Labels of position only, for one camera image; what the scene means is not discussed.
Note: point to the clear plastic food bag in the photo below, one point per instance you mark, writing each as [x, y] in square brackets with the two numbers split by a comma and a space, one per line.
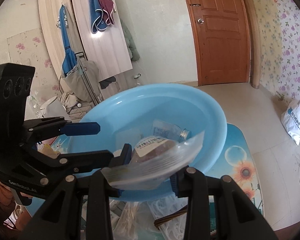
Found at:
[160, 160]

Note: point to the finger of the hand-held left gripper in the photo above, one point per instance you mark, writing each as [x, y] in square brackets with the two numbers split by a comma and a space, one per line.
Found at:
[90, 158]
[82, 128]

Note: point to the pale wood panel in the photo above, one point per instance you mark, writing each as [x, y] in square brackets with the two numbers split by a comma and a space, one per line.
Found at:
[105, 47]
[50, 35]

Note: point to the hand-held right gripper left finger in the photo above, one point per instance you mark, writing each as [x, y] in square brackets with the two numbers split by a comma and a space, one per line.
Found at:
[102, 185]

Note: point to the metal clothes rack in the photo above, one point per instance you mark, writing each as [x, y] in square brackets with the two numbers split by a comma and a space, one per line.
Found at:
[86, 82]

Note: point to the white kettle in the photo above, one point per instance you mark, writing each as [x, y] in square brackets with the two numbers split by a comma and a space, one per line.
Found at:
[52, 107]

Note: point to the clear bag of wooden sticks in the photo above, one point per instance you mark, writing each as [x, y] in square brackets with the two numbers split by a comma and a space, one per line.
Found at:
[130, 220]

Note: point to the white mesh item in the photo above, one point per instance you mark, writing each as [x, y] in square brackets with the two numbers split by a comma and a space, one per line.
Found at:
[165, 217]

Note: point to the person's left forearm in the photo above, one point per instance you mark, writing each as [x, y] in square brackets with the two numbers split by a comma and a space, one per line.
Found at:
[0, 205]

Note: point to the white cloth pile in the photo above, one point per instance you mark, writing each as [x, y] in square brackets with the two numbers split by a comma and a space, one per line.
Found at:
[70, 102]

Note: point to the dark cloth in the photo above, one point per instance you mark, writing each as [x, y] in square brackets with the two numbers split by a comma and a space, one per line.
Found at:
[106, 82]

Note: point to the grey cloth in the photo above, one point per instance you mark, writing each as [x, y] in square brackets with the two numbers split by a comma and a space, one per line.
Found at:
[77, 85]

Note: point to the brown wooden door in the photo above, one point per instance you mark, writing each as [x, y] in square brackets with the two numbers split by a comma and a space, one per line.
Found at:
[215, 30]

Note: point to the maroon towel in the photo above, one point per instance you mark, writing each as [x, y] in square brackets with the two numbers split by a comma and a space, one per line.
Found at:
[106, 2]

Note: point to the flower printed desktop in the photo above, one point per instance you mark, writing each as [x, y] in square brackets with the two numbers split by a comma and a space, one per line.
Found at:
[237, 152]

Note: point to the clear plastic bottle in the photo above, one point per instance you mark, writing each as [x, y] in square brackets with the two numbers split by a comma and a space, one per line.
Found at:
[137, 80]

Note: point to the light blue plastic basin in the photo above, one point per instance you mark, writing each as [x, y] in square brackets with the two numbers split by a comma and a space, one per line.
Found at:
[165, 105]

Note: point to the blue apron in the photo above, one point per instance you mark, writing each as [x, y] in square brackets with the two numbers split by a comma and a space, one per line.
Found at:
[66, 42]

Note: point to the blue towel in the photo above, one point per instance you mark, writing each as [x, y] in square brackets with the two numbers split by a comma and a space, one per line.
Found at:
[93, 10]

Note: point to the green jacket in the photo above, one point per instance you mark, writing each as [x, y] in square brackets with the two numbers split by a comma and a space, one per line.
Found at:
[132, 47]

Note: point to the white shopping bag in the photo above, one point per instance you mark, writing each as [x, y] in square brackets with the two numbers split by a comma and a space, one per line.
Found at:
[296, 122]

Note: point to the beige upright mattress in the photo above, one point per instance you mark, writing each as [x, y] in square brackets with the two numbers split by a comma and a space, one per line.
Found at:
[255, 42]

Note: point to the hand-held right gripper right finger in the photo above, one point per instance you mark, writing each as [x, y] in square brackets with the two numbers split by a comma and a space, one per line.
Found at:
[173, 186]

